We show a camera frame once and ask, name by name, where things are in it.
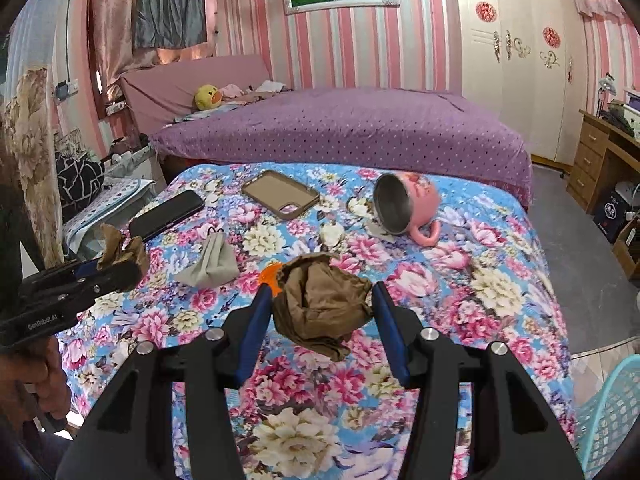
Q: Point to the grey window curtain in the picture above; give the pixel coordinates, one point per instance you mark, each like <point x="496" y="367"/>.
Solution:
<point x="170" y="5"/>

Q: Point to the wooden desk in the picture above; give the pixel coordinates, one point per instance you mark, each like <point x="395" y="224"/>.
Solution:
<point x="595" y="160"/>

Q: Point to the beige floral curtain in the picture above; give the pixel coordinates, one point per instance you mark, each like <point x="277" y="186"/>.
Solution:
<point x="32" y="160"/>

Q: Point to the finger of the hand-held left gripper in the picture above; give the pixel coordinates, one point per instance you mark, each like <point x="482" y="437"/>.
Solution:
<point x="112" y="282"/>
<point x="87" y="270"/>

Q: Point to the dark printed box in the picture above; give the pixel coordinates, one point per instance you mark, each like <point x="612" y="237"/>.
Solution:
<point x="610" y="215"/>

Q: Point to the brown paper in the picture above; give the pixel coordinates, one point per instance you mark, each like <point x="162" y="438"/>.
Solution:
<point x="125" y="255"/>

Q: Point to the floral blanket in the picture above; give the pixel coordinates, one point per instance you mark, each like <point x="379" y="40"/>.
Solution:
<point x="475" y="285"/>

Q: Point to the person's left hand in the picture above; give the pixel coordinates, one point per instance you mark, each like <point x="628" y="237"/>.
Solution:
<point x="40" y="375"/>

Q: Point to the pink headboard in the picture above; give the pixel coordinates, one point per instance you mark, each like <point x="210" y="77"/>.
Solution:
<point x="165" y="85"/>

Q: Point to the black smartphone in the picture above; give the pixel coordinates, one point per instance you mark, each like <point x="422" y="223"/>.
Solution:
<point x="165" y="215"/>

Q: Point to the pink satin curtain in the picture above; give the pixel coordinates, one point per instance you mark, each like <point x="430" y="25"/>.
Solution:
<point x="112" y="25"/>

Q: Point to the white wardrobe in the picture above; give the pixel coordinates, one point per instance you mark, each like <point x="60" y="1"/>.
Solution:
<point x="520" y="110"/>

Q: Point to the orange round plastic piece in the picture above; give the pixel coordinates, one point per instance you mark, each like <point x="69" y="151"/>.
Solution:
<point x="267" y="276"/>

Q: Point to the yellow duck plush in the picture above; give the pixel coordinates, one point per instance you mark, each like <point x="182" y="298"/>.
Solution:
<point x="207" y="97"/>

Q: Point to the black white patterned bag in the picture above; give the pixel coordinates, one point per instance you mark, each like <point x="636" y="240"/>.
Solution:
<point x="80" y="180"/>

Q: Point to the purple dotted bed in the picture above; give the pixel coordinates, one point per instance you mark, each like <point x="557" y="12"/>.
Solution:
<point x="350" y="130"/>

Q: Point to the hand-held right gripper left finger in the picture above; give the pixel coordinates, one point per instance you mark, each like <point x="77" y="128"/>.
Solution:
<point x="250" y="335"/>

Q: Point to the light blue plastic basket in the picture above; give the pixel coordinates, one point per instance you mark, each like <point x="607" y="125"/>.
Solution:
<point x="607" y="420"/>

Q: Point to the desk lamp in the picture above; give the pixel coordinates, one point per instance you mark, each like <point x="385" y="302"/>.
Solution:
<point x="606" y="90"/>

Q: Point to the white power strip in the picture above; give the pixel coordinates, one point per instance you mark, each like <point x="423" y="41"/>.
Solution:
<point x="116" y="107"/>

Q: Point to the brown stocking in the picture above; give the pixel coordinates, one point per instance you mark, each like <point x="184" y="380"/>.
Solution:
<point x="320" y="305"/>

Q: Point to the dotted white cloth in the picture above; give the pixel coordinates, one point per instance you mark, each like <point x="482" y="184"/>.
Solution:
<point x="105" y="210"/>

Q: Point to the brown phone case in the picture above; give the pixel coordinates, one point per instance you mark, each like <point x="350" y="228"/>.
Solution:
<point x="275" y="192"/>

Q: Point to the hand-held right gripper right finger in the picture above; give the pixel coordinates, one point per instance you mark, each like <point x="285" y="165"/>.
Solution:
<point x="392" y="335"/>

